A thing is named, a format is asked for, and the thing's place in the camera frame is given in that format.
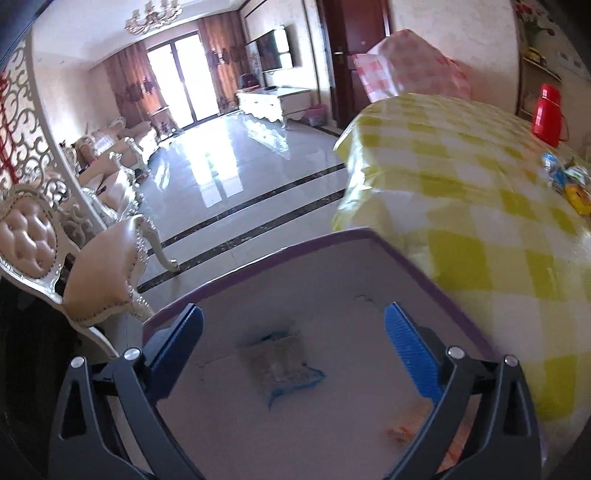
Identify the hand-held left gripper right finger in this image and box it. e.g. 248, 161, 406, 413
383, 302, 543, 480

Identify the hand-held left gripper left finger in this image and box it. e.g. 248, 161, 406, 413
48, 302, 206, 480

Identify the white box with purple rim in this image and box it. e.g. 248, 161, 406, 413
141, 228, 497, 480

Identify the yellow snack packet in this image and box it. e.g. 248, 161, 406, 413
566, 185, 591, 215

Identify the blue and white snack packet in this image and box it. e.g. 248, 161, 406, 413
541, 151, 567, 186

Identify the tufted leather dining chair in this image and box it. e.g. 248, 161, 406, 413
0, 184, 181, 358

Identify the cream carved sofa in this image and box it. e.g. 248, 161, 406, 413
69, 134, 145, 217
108, 116, 160, 160

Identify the brown patterned curtain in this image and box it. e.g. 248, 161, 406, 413
198, 14, 252, 114
104, 41, 164, 134

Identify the white television cabinet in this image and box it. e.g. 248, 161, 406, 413
235, 87, 315, 123

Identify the glass balcony door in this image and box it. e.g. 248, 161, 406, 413
145, 30, 219, 130

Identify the red thermos jug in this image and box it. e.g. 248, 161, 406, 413
531, 83, 568, 147

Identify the pink checkered mesh food cover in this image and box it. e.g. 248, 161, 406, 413
353, 28, 472, 104

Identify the dark wooden door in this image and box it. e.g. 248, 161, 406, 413
321, 0, 393, 130

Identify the crystal chandelier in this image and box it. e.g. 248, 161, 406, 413
124, 0, 183, 35

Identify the wall television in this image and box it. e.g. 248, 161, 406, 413
256, 27, 294, 73

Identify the flower wall poster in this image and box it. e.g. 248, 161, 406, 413
515, 0, 578, 43

